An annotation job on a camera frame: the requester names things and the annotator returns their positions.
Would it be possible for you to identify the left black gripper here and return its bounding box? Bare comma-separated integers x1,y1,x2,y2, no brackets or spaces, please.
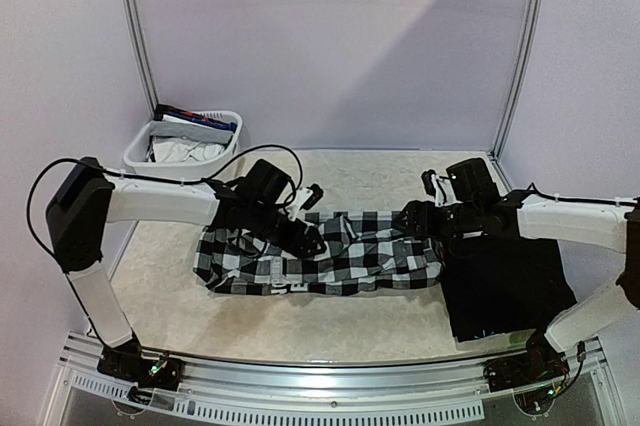
247,201,328,259

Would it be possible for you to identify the black white plaid shirt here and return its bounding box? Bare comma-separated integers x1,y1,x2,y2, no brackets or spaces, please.
193,211,443,296

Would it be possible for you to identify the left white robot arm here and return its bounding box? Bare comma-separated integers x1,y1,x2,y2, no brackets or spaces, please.
45,157,327,380

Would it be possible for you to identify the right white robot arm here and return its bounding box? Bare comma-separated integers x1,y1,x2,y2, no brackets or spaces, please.
392,157,639,382

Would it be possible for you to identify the white laundry basket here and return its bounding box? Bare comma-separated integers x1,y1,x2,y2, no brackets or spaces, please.
123,105,243,180

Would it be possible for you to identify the folded black garment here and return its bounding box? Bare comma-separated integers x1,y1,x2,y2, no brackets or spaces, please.
440,236,577,342

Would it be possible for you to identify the grey cloth in basket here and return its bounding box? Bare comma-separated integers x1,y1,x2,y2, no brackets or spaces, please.
149,122,234,145

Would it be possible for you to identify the dark striped cloth in basket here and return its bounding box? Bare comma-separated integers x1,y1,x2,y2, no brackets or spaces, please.
154,104,237,132

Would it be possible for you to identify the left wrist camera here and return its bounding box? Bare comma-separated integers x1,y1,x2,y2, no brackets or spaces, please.
285,184,324,220

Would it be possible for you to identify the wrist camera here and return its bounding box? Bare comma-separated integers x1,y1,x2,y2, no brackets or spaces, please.
285,184,324,220
421,169,456,207

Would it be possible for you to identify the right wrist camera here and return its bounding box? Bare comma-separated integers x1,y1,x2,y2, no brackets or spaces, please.
421,169,456,207

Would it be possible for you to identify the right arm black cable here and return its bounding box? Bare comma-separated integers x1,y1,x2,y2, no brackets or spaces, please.
524,183,640,207

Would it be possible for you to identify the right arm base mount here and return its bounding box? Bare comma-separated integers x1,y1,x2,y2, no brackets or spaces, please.
483,337,586,398

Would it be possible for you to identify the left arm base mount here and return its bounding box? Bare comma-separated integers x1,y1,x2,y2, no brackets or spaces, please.
97,340,185,391

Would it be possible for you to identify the right aluminium corner post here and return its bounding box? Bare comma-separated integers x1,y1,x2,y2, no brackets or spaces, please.
490,0,542,163

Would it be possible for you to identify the aluminium corner post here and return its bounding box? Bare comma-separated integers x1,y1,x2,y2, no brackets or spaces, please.
122,0,158,116
490,0,542,163

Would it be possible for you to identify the aluminium front rail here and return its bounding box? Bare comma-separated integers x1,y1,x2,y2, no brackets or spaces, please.
43,333,626,425

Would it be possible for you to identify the left aluminium corner post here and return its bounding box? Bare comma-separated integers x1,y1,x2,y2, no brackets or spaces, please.
122,0,158,116

